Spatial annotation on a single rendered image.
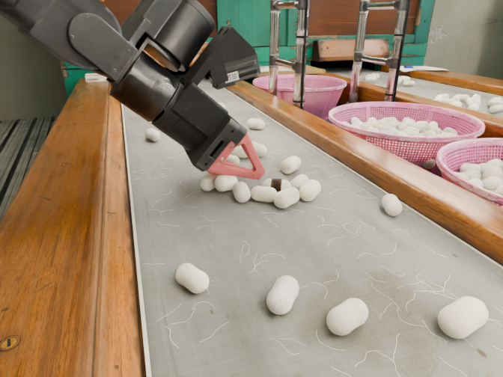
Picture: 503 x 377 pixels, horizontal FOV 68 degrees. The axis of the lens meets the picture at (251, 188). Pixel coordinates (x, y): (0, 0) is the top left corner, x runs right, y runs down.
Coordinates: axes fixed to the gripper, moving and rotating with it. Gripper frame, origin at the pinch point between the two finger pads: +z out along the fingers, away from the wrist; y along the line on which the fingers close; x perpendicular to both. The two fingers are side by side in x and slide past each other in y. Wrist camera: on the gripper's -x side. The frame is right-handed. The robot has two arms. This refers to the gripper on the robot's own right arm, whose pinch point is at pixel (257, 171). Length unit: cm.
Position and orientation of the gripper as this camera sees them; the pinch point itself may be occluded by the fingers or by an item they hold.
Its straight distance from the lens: 47.9
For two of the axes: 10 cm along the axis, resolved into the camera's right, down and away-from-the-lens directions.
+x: -6.3, 7.7, 1.2
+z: 7.1, 5.1, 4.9
